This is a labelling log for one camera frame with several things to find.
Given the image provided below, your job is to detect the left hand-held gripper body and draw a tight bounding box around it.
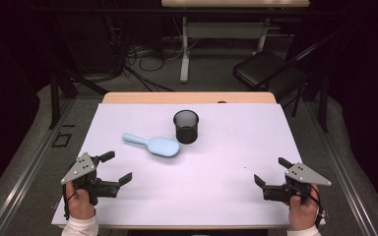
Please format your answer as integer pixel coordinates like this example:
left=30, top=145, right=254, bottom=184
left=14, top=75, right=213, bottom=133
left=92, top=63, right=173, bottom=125
left=60, top=151, right=121, bottom=206

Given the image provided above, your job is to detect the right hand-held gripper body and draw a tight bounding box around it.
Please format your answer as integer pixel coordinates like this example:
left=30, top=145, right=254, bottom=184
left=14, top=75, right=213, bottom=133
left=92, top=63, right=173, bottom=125
left=262, top=162, right=333, bottom=205

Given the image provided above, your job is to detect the light blue hairbrush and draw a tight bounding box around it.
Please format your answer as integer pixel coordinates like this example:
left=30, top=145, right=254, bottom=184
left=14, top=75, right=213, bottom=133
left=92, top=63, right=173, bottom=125
left=121, top=132, right=181, bottom=158

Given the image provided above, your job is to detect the black mesh cup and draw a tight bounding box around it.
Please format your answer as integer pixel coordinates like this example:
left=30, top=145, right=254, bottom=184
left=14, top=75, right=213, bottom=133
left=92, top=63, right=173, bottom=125
left=172, top=109, right=200, bottom=146

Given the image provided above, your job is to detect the person's left hand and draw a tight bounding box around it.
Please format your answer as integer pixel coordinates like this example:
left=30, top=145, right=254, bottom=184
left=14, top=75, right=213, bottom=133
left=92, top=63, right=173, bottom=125
left=66, top=181, right=96, bottom=220

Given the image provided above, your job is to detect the person's right hand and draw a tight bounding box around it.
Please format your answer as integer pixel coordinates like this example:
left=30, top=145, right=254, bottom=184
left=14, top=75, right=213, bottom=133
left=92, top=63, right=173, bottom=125
left=283, top=184, right=320, bottom=231

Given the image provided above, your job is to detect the white board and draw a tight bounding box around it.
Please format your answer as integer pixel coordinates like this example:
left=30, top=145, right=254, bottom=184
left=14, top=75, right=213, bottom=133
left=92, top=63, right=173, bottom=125
left=51, top=102, right=326, bottom=227

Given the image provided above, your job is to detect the black metal stand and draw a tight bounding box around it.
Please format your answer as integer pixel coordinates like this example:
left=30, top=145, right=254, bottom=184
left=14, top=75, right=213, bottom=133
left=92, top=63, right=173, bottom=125
left=318, top=70, right=330, bottom=134
left=48, top=62, right=110, bottom=131

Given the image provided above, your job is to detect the wooden table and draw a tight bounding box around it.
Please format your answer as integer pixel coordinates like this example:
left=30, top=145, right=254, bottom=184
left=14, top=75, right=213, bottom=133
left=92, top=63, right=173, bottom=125
left=58, top=91, right=326, bottom=230

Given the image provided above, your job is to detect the black folding chair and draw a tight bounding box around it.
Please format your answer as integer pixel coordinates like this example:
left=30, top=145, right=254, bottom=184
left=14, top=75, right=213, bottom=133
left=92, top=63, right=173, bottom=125
left=232, top=30, right=339, bottom=111

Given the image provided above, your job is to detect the white desk with wooden top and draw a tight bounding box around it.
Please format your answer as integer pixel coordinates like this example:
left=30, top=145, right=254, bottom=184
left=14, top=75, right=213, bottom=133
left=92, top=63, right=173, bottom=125
left=160, top=0, right=311, bottom=84

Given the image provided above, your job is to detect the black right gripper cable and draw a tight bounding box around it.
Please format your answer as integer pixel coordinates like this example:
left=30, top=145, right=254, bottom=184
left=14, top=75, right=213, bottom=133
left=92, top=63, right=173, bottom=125
left=303, top=186, right=325, bottom=228

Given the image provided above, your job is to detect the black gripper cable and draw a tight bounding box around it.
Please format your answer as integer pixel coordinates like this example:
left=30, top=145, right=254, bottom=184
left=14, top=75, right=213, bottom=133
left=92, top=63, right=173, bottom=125
left=62, top=185, right=79, bottom=220
left=303, top=186, right=325, bottom=228

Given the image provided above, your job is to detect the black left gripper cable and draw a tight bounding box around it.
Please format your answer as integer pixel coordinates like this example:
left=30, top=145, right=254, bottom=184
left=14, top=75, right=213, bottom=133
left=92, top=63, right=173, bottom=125
left=62, top=185, right=79, bottom=220

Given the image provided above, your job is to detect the metal floor rail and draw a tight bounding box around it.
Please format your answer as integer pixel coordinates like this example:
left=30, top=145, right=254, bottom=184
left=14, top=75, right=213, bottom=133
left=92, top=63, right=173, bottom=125
left=0, top=97, right=77, bottom=236
left=299, top=101, right=378, bottom=236

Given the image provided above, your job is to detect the bundle of floor cables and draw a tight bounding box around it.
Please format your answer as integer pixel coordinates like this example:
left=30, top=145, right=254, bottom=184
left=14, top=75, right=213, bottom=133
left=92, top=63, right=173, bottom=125
left=107, top=19, right=198, bottom=92

